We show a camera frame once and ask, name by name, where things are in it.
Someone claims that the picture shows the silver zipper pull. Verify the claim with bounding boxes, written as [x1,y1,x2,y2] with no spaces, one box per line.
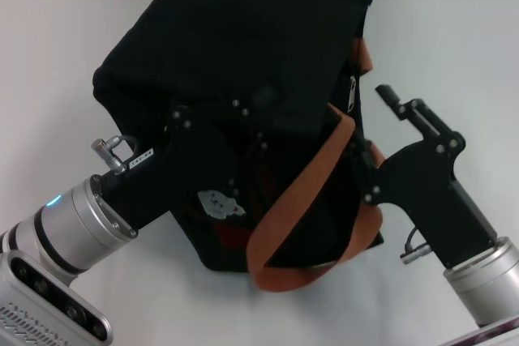
[345,75,360,114]

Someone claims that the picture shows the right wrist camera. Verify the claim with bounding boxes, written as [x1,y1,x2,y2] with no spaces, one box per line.
[448,312,519,346]

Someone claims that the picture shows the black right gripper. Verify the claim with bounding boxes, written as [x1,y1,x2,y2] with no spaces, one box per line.
[350,83,499,271]

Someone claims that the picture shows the right gripper silver cable connector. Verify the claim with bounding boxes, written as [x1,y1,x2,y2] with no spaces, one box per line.
[399,225,434,267]

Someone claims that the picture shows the left gripper silver cable connector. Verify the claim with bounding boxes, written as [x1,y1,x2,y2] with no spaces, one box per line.
[90,135,142,177]

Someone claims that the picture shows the gripper silver cable connector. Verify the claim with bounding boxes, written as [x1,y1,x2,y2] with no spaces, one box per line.
[399,225,434,267]
[90,135,142,177]

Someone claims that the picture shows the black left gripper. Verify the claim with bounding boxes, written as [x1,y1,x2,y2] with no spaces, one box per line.
[92,85,281,237]

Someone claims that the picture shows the black food bag brown straps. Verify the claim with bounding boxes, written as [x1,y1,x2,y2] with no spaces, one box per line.
[92,0,386,295]

